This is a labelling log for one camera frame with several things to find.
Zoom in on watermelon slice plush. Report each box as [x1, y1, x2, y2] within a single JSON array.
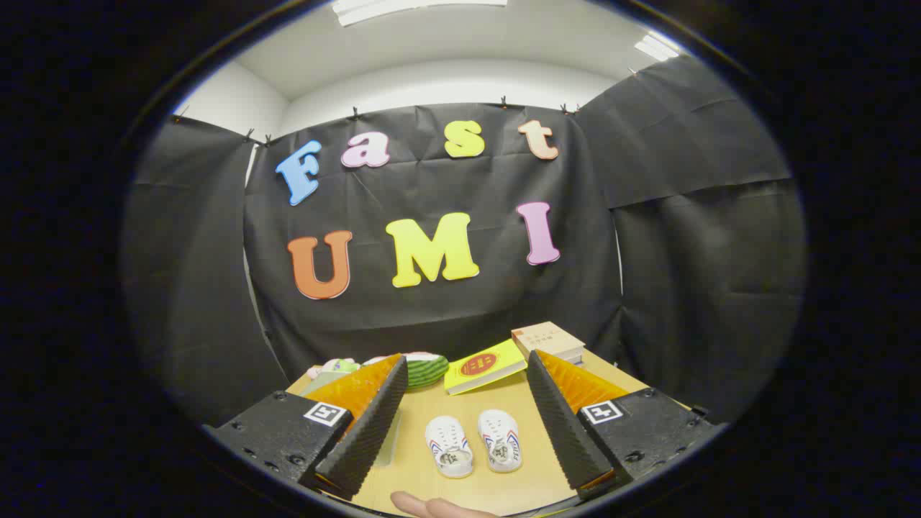
[[401, 352, 450, 391]]

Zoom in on black backdrop cloth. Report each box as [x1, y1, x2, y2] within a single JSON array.
[[121, 54, 807, 425]]

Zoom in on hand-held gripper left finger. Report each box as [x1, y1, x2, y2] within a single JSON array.
[[204, 353, 409, 502]]

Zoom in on pale green fabric storage box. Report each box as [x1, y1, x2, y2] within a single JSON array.
[[301, 371, 404, 468]]

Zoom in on pink and green plush toy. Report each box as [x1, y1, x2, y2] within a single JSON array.
[[307, 358, 362, 380]]

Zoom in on beige cover book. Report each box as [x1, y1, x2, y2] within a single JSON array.
[[512, 321, 585, 358]]

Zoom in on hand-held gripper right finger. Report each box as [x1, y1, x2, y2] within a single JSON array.
[[526, 350, 722, 502]]

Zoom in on long ceiling light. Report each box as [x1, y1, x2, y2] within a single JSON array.
[[331, 0, 509, 27]]

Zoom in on yellow book with red circle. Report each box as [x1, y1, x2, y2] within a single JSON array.
[[444, 339, 528, 396]]

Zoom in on white shoe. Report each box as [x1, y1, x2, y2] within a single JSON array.
[[425, 415, 475, 478], [478, 409, 523, 473]]

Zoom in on small ceiling light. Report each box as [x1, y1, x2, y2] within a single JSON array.
[[633, 32, 681, 63]]

